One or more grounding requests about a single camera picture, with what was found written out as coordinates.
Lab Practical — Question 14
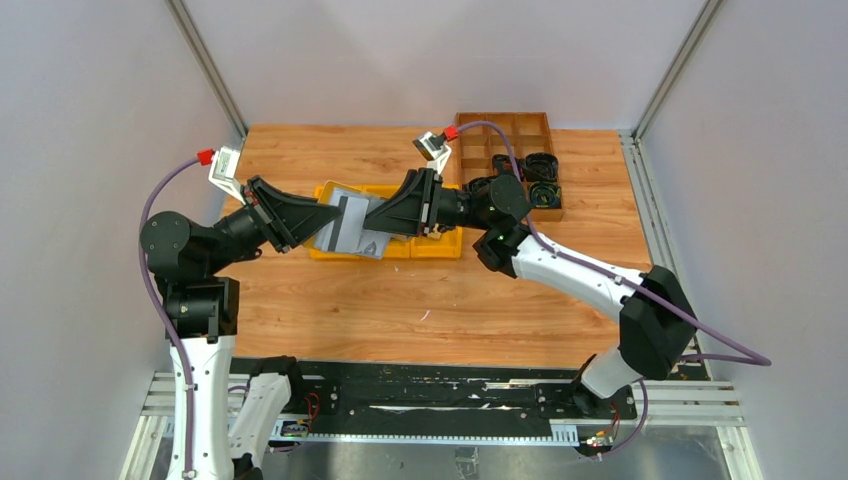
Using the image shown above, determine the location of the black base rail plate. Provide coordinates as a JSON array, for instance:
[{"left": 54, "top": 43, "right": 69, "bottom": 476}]
[{"left": 225, "top": 358, "right": 641, "bottom": 440}]

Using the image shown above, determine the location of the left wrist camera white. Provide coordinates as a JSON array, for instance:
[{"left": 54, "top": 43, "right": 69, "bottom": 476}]
[{"left": 208, "top": 147, "right": 245, "bottom": 204}]

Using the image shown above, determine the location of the black coiled belt right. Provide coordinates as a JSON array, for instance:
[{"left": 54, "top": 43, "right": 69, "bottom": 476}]
[{"left": 521, "top": 152, "right": 559, "bottom": 183}]

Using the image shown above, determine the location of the yellow bin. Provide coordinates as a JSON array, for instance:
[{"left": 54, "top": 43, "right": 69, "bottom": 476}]
[
  {"left": 410, "top": 227, "right": 464, "bottom": 259},
  {"left": 362, "top": 184, "right": 410, "bottom": 259}
]

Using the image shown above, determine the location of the yellow bin right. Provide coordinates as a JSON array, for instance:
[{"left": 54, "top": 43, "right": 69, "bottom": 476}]
[{"left": 410, "top": 227, "right": 464, "bottom": 259}]

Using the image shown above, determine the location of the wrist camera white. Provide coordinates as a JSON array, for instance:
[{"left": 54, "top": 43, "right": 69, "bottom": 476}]
[
  {"left": 208, "top": 147, "right": 245, "bottom": 204},
  {"left": 413, "top": 132, "right": 452, "bottom": 175}
]

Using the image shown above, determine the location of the yellow bin middle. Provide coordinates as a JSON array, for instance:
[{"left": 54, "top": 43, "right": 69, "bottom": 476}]
[{"left": 362, "top": 184, "right": 410, "bottom": 259}]

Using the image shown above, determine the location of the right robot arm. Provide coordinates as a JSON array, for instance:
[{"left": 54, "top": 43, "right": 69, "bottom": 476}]
[{"left": 364, "top": 168, "right": 696, "bottom": 417}]

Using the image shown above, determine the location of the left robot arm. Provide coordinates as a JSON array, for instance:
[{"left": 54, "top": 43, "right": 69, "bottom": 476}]
[{"left": 139, "top": 177, "right": 341, "bottom": 479}]

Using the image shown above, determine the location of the black green coiled belt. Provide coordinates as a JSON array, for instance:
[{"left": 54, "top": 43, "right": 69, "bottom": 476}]
[{"left": 528, "top": 181, "right": 562, "bottom": 209}]

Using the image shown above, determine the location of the black coiled belt left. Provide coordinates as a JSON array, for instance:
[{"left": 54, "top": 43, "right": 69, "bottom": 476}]
[{"left": 491, "top": 154, "right": 524, "bottom": 181}]

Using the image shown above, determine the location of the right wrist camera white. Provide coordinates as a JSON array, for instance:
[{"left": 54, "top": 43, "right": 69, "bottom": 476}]
[{"left": 413, "top": 132, "right": 452, "bottom": 175}]

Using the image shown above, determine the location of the yellow leather card holder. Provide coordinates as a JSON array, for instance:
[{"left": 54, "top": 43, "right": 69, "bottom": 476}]
[{"left": 307, "top": 180, "right": 399, "bottom": 261}]

